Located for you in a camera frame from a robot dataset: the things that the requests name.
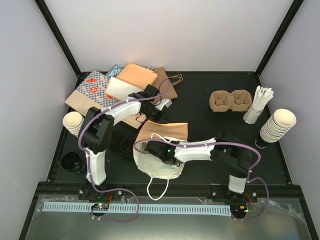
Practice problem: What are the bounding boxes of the orange kraft paper bag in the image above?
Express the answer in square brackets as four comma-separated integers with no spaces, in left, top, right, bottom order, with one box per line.
[132,120,189,201]

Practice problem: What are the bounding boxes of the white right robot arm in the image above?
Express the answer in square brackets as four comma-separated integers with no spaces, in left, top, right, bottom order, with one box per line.
[143,134,261,202]

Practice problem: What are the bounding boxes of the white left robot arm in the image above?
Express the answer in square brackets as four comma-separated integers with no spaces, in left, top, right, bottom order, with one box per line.
[78,84,172,200]

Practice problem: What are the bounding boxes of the black paper coffee cup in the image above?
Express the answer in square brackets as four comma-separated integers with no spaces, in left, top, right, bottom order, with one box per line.
[60,152,86,174]

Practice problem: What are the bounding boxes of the cream cakes printed paper bag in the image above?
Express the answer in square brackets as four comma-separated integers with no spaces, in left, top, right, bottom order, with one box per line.
[122,113,147,129]

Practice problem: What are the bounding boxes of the dark brown paper bag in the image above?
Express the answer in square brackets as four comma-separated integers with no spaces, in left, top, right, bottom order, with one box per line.
[152,67,183,100]

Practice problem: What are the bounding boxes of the folded orange paper bag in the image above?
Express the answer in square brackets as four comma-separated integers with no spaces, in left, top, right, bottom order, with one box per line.
[105,62,158,100]

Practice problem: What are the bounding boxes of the light blue paper bag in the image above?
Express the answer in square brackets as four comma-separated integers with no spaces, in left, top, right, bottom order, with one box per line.
[105,64,123,78]

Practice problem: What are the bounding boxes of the cardboard cup carrier stack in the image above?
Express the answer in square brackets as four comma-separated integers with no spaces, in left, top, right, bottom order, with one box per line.
[209,89,253,113]

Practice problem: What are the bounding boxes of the blue checkered paper bag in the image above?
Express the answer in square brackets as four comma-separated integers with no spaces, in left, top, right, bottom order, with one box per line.
[65,70,118,116]

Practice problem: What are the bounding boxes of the left stack of paper cups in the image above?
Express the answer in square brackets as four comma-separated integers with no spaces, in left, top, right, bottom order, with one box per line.
[62,111,84,137]

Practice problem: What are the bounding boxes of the stack of paper cups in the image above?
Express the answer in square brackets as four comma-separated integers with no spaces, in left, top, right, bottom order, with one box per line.
[62,111,84,137]
[254,108,297,149]

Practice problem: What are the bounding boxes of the cup of white straws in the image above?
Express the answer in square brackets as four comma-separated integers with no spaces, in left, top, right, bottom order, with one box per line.
[243,85,274,125]

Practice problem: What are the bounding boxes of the right stack of paper cups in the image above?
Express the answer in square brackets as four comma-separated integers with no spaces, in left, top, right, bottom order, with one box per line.
[254,108,297,149]

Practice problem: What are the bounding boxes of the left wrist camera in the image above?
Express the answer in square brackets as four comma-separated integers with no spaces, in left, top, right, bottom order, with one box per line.
[154,99,172,111]

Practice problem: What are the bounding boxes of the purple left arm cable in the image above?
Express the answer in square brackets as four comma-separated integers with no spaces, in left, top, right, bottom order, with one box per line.
[77,78,172,224]

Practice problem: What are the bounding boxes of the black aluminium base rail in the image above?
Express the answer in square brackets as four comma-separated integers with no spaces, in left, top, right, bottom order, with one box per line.
[78,182,258,203]

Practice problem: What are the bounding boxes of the right black frame post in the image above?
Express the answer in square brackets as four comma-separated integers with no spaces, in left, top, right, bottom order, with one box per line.
[255,0,305,75]

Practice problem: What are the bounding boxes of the black frame post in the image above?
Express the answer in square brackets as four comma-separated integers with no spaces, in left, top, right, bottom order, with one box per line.
[255,0,305,75]
[34,0,82,77]

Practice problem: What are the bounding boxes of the left black frame post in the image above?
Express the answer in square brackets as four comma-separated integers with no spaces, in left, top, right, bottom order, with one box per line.
[34,0,82,77]

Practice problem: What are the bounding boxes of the white slotted cable duct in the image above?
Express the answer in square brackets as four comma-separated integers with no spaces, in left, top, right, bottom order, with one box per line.
[42,202,232,217]

